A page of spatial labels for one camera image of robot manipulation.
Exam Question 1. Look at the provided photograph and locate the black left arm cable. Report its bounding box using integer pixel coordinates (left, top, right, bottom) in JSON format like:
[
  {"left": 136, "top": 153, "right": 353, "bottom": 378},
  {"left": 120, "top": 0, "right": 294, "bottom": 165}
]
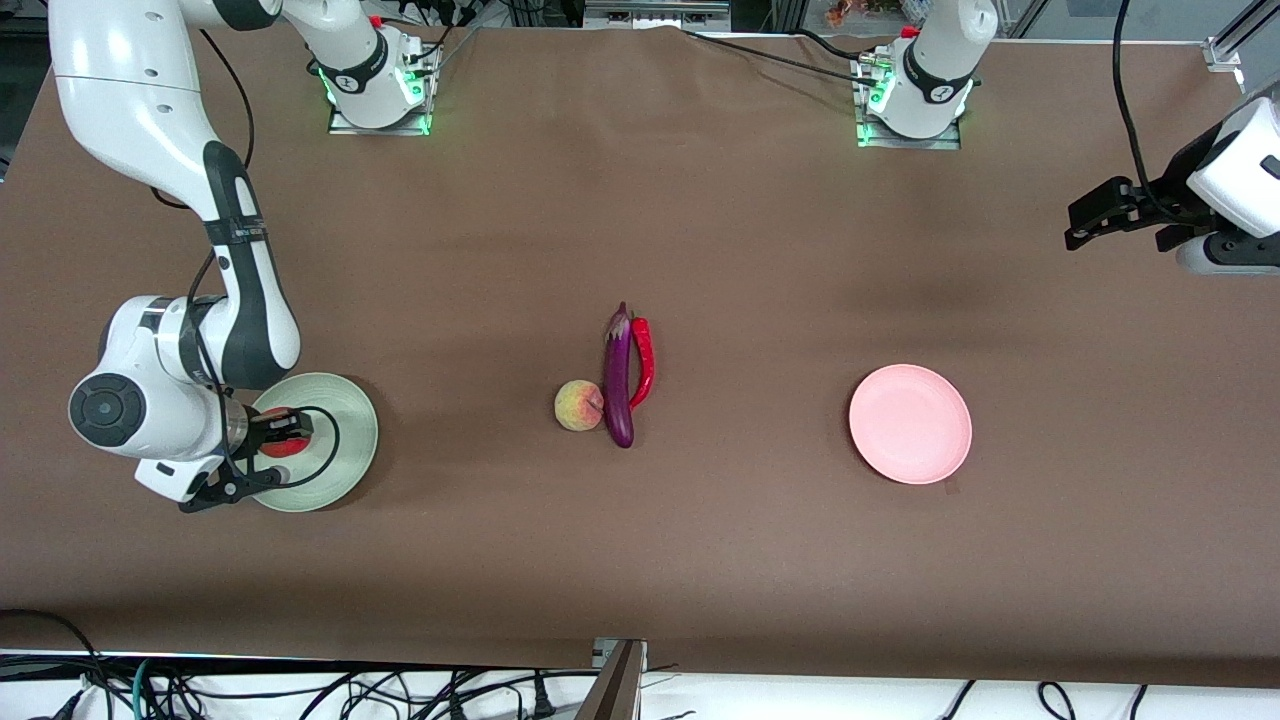
[{"left": 1110, "top": 0, "right": 1201, "bottom": 226}]

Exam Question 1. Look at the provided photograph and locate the red apple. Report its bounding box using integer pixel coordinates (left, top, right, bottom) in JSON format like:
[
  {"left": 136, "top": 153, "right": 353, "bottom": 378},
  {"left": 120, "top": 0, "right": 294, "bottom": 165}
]
[{"left": 258, "top": 407, "right": 313, "bottom": 460}]

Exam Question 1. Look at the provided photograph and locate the teal floor cable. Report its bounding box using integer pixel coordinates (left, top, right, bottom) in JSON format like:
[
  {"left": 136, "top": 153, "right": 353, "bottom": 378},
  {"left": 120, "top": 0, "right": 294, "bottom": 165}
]
[{"left": 130, "top": 657, "right": 163, "bottom": 720}]

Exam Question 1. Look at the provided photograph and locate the grey metal post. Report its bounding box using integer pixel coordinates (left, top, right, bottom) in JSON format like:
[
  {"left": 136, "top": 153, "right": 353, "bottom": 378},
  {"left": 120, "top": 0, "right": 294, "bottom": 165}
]
[{"left": 575, "top": 638, "right": 649, "bottom": 720}]

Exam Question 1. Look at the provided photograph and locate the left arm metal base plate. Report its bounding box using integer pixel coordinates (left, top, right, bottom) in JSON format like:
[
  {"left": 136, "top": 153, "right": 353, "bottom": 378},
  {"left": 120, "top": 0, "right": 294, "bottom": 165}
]
[{"left": 853, "top": 55, "right": 963, "bottom": 151}]

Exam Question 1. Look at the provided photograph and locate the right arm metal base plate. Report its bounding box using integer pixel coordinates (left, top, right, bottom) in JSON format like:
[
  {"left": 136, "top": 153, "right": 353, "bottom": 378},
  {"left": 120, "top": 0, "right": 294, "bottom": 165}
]
[{"left": 328, "top": 38, "right": 442, "bottom": 137}]

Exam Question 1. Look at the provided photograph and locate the brown table cover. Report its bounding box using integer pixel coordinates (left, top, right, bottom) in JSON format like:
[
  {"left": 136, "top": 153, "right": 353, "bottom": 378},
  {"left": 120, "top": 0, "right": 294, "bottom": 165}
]
[{"left": 0, "top": 18, "right": 1280, "bottom": 689}]

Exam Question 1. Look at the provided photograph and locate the aluminium frame profile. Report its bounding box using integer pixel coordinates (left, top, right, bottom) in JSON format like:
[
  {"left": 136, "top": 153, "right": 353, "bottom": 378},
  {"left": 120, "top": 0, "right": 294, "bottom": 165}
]
[{"left": 1203, "top": 0, "right": 1280, "bottom": 73}]

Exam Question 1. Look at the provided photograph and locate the yellow pink peach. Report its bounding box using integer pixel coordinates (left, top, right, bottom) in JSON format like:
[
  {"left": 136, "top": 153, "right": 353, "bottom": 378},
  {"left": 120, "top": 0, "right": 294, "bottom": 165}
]
[{"left": 554, "top": 379, "right": 605, "bottom": 433}]

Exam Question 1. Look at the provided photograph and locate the black base cable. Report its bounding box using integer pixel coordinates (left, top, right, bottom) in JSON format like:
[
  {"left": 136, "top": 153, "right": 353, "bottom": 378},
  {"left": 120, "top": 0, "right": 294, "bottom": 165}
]
[{"left": 680, "top": 28, "right": 886, "bottom": 91}]

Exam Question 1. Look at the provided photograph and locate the silver metal box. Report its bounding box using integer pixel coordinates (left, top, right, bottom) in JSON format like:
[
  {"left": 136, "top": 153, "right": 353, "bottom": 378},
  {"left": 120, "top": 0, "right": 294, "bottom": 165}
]
[{"left": 585, "top": 0, "right": 731, "bottom": 31}]

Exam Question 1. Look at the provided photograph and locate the red chili pepper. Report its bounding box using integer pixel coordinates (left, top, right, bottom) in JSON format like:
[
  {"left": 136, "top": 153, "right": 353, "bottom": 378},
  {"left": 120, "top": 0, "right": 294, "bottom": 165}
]
[{"left": 628, "top": 316, "right": 656, "bottom": 410}]

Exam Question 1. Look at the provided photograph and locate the pale green plate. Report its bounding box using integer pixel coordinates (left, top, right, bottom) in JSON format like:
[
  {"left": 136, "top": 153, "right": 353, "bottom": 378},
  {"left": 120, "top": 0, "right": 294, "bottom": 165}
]
[{"left": 240, "top": 372, "right": 380, "bottom": 514}]

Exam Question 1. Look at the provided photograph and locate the pink plate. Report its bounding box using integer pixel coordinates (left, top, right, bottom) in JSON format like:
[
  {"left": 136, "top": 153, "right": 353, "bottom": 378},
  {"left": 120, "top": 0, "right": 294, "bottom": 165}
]
[{"left": 848, "top": 364, "right": 973, "bottom": 486}]

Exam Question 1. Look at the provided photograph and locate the purple eggplant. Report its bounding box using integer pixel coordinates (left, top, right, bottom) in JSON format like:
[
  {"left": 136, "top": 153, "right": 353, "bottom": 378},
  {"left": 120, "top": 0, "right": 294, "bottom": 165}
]
[{"left": 602, "top": 302, "right": 637, "bottom": 449}]

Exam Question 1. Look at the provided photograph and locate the thick black floor cable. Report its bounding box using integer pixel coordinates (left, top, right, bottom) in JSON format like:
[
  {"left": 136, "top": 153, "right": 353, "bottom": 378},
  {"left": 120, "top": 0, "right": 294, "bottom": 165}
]
[{"left": 0, "top": 609, "right": 111, "bottom": 720}]

